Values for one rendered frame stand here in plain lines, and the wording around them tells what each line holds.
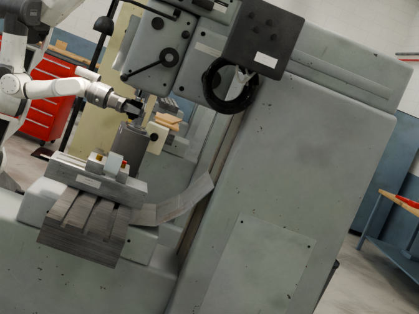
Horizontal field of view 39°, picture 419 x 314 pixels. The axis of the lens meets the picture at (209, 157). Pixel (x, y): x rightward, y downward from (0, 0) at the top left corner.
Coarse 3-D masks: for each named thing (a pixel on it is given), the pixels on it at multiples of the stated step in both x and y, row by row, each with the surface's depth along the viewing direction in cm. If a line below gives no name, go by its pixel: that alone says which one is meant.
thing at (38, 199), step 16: (32, 192) 207; (48, 192) 213; (32, 208) 208; (48, 208) 208; (32, 224) 209; (128, 224) 213; (128, 240) 212; (144, 240) 213; (128, 256) 213; (144, 256) 214
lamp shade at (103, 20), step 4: (100, 16) 212; (104, 16) 211; (100, 20) 210; (104, 20) 210; (108, 20) 210; (112, 20) 213; (96, 24) 210; (100, 24) 210; (104, 24) 210; (108, 24) 210; (112, 24) 211; (96, 28) 210; (100, 28) 210; (104, 28) 210; (108, 28) 210; (112, 28) 212; (104, 32) 210; (108, 32) 211; (112, 32) 213
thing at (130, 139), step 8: (120, 128) 258; (128, 128) 250; (136, 128) 250; (144, 128) 262; (120, 136) 248; (128, 136) 248; (136, 136) 248; (144, 136) 249; (112, 144) 268; (120, 144) 248; (128, 144) 248; (136, 144) 249; (144, 144) 249; (120, 152) 248; (128, 152) 249; (136, 152) 250; (144, 152) 250; (128, 160) 250; (136, 160) 250; (136, 168) 251
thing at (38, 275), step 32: (0, 192) 231; (0, 224) 209; (0, 256) 211; (32, 256) 212; (64, 256) 212; (160, 256) 232; (0, 288) 213; (32, 288) 214; (64, 288) 214; (96, 288) 215; (128, 288) 216; (160, 288) 217
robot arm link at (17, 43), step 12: (12, 36) 221; (24, 36) 223; (12, 48) 222; (24, 48) 226; (0, 60) 224; (12, 60) 223; (0, 72) 223; (12, 72) 223; (24, 72) 233; (0, 84) 223; (12, 84) 222
